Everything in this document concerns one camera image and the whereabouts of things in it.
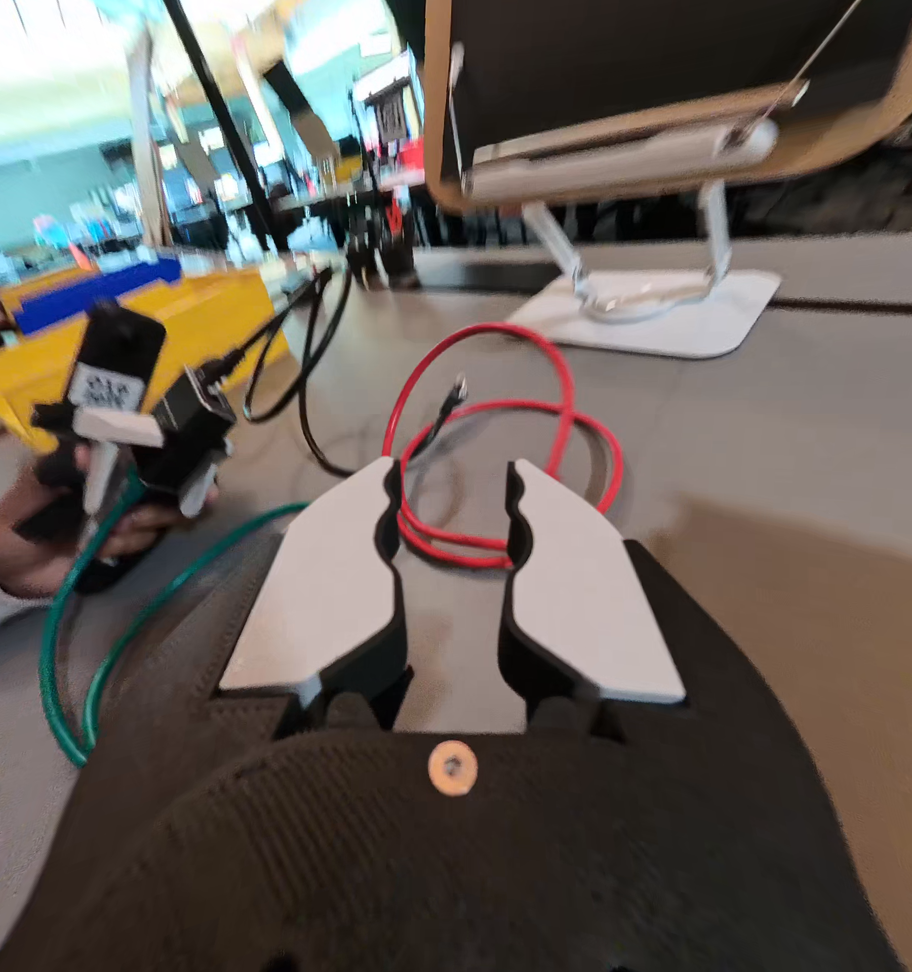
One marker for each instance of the blue plastic bin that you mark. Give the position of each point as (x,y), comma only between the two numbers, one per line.
(99,292)

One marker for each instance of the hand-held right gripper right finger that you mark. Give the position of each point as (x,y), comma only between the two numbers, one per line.
(585,600)

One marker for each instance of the wood-edged black board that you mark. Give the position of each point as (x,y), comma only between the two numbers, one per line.
(615,68)

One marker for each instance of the black network switch box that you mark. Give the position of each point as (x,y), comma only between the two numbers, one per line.
(190,425)

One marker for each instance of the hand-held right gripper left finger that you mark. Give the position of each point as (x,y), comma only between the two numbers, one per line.
(326,592)

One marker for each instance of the grey desk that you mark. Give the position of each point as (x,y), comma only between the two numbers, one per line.
(767,455)

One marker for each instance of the black metal pole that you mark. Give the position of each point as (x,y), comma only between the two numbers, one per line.
(222,114)

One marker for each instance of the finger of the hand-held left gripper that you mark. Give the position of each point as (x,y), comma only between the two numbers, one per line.
(200,486)
(118,429)

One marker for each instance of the standing wooden board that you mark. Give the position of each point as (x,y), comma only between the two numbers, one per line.
(148,167)

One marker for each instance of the white laptop stand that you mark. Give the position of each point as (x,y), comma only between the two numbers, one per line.
(676,319)

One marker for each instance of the person's left hand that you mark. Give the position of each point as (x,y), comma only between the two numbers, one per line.
(15,562)

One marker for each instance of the yellow plastic bin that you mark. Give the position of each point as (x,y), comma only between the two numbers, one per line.
(197,319)

